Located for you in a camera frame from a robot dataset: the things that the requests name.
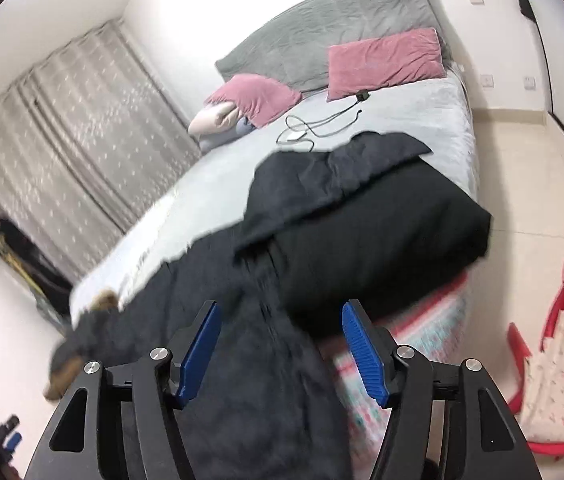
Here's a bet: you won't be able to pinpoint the pink pillow near headboard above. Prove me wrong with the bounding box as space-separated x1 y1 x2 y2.
327 27 446 101

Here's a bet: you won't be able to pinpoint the black quilted puffer jacket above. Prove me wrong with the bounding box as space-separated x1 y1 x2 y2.
50 232 352 479

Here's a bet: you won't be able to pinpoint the black charger cable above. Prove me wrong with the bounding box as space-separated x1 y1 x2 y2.
275 90 371 152

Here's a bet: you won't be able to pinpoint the black folded coat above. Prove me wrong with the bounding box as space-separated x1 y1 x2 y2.
235 131 491 341

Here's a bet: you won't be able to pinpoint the grey bed sheet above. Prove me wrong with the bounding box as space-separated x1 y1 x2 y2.
69 70 478 323

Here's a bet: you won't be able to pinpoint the grey dotted curtain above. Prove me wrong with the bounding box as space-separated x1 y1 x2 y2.
0 20 201 282

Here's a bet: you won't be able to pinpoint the grey quilted headboard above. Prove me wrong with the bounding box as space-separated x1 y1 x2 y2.
216 0 452 93

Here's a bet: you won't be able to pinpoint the beige folded blanket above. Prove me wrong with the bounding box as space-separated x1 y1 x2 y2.
187 102 242 136

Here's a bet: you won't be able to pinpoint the brown folded fleece garment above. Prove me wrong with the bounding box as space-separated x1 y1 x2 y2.
43 356 84 402

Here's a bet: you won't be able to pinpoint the pink pillow on stack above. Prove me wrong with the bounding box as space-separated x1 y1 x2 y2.
205 74 303 128

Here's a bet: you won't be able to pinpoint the hanging dark clothes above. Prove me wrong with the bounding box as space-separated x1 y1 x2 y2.
0 216 73 335

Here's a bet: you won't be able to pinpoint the blue grey folded blanket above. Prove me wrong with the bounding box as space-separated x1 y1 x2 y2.
198 117 256 154

